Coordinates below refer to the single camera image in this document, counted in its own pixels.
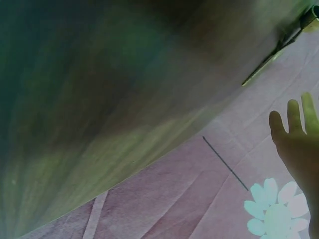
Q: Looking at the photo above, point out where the person's right hand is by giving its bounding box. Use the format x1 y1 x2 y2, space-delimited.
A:
268 91 319 239

